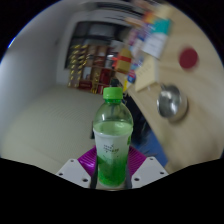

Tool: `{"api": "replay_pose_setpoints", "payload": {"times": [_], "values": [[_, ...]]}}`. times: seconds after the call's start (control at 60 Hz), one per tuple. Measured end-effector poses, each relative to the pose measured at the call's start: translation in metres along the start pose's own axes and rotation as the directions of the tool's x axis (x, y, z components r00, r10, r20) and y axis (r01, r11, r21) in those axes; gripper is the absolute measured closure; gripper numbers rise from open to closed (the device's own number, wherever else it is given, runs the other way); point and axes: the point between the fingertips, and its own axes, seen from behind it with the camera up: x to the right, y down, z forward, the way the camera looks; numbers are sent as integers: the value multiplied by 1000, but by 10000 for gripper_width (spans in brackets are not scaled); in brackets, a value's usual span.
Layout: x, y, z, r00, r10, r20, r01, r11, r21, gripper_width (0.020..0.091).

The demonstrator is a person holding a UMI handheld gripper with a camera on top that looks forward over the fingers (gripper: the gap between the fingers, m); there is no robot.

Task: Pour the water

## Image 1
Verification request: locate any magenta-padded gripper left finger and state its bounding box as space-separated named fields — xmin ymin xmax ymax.
xmin=55 ymin=145 xmax=99 ymax=189

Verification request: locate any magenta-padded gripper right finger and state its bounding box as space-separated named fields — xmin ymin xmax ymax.
xmin=124 ymin=145 xmax=169 ymax=189

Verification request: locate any green drink bottle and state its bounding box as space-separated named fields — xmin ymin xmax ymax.
xmin=92 ymin=86 xmax=135 ymax=188

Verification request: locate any small steel cup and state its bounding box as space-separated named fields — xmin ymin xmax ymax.
xmin=156 ymin=83 xmax=189 ymax=123

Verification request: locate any beige book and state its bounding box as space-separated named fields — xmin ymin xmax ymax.
xmin=134 ymin=58 xmax=160 ymax=93

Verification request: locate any wooden shelf unit with trophies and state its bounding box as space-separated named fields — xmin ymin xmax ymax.
xmin=67 ymin=41 xmax=118 ymax=95

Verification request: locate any yellow gift box red ribbon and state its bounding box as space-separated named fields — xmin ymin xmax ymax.
xmin=111 ymin=47 xmax=133 ymax=75

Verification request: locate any flat round red coaster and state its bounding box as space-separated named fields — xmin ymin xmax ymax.
xmin=178 ymin=47 xmax=200 ymax=70

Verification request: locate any white book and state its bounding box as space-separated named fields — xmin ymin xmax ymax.
xmin=139 ymin=31 xmax=169 ymax=60

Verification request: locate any dark glass door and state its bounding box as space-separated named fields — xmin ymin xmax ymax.
xmin=74 ymin=21 xmax=134 ymax=44

